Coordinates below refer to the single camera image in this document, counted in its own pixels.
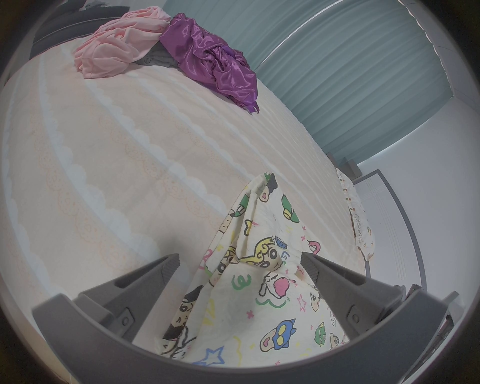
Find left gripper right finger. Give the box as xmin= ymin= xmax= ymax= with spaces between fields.
xmin=301 ymin=252 xmax=404 ymax=340

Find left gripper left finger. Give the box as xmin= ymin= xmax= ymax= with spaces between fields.
xmin=77 ymin=253 xmax=181 ymax=342

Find white printed pyjama top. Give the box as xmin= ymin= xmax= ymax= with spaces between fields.
xmin=155 ymin=172 xmax=351 ymax=370

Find bed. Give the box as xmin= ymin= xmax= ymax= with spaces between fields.
xmin=0 ymin=37 xmax=428 ymax=338

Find white printed pillow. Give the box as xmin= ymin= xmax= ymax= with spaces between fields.
xmin=335 ymin=167 xmax=377 ymax=261

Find grey bedside table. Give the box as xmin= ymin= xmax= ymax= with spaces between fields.
xmin=326 ymin=152 xmax=362 ymax=177

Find blue-green curtain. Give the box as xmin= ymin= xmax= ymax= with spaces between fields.
xmin=163 ymin=0 xmax=323 ymax=74
xmin=255 ymin=0 xmax=456 ymax=162

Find dark grey garment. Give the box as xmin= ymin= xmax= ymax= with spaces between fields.
xmin=135 ymin=46 xmax=180 ymax=70

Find purple satin garment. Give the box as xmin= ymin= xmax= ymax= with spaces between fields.
xmin=159 ymin=13 xmax=260 ymax=115

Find pink garment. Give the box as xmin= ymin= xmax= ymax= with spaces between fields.
xmin=73 ymin=5 xmax=171 ymax=79

